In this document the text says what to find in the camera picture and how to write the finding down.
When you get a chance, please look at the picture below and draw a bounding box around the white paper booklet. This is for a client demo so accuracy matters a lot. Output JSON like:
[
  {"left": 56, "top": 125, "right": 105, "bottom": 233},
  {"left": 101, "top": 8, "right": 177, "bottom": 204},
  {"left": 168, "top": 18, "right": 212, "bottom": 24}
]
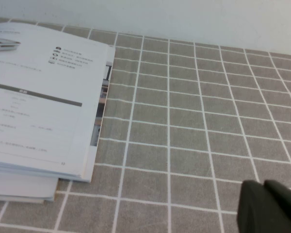
[
  {"left": 0, "top": 193, "right": 45, "bottom": 205},
  {"left": 0, "top": 169, "right": 58, "bottom": 202}
]

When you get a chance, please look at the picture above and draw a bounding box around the grey white checked tablecloth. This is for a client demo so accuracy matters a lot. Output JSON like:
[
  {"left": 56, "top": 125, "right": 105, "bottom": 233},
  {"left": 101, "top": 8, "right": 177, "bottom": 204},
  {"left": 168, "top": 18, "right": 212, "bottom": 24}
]
[{"left": 0, "top": 16, "right": 291, "bottom": 233}]

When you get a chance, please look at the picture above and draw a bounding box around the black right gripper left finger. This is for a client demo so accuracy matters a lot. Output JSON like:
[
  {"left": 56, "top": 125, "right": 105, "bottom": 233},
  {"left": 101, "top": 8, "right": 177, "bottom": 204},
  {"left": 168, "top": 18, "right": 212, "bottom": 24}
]
[{"left": 237, "top": 180, "right": 290, "bottom": 233}]

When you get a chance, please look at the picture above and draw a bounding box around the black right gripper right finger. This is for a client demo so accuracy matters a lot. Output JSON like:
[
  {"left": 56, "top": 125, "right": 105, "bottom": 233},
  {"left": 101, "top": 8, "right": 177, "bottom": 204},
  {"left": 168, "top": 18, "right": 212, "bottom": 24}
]
[{"left": 264, "top": 179, "right": 291, "bottom": 233}]

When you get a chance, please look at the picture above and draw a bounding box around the white product manual book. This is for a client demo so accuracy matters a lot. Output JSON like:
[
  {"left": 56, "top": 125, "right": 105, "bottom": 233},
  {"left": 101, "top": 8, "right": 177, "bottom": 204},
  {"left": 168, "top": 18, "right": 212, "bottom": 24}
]
[{"left": 0, "top": 22, "right": 116, "bottom": 183}]

